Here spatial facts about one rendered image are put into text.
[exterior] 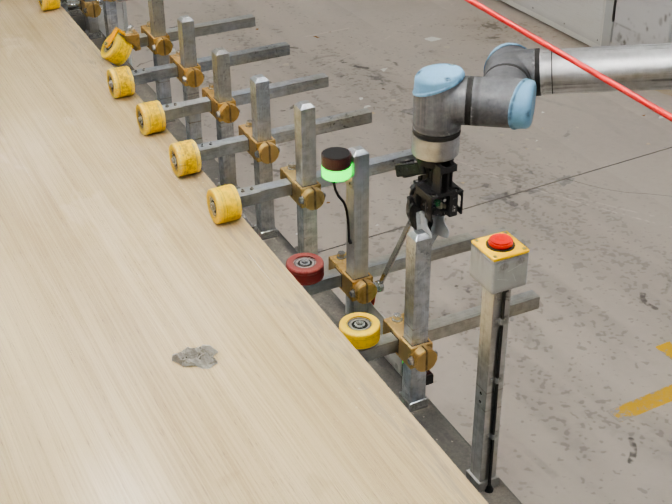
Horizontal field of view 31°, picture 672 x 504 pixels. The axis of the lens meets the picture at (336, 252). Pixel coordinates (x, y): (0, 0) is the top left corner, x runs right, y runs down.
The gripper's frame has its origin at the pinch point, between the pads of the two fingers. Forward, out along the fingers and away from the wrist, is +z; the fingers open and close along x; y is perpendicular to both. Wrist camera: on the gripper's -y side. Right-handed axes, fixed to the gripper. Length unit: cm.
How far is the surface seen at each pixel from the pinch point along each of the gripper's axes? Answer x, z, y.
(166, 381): -57, 11, 6
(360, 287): -9.2, 14.7, -10.3
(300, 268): -20.0, 10.6, -16.7
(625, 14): 251, 77, -243
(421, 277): -8.0, -0.4, 12.1
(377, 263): -1.3, 15.2, -17.7
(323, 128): 10, 7, -67
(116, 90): -28, 8, -115
